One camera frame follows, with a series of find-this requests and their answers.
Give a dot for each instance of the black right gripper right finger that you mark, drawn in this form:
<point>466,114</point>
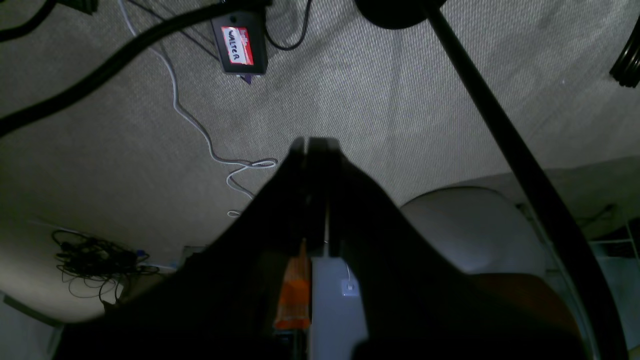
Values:
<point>417,304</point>

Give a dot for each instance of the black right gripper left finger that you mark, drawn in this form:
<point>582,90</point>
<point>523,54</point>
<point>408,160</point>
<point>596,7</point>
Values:
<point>219,306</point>

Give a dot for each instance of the grey office chair seat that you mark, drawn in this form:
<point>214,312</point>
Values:
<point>477,230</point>

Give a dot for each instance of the black table leg pole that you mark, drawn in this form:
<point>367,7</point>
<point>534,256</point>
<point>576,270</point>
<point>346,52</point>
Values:
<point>570,243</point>

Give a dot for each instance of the black labelled power adapter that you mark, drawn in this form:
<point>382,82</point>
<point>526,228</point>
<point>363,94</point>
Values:
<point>241,42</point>

